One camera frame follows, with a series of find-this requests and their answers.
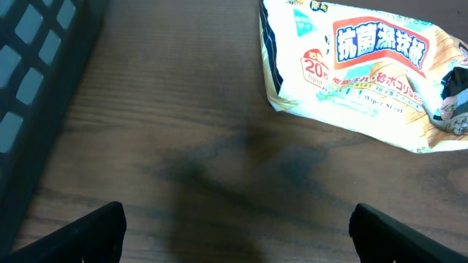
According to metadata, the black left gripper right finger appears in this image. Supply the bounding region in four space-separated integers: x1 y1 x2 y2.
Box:
349 203 467 263

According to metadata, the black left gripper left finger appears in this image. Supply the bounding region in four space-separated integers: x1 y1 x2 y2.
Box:
1 202 127 263

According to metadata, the yellow snack bag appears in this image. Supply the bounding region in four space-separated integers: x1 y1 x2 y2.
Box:
259 0 467 153

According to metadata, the grey plastic shopping basket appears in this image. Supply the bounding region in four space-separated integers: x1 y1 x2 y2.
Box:
1 0 108 254

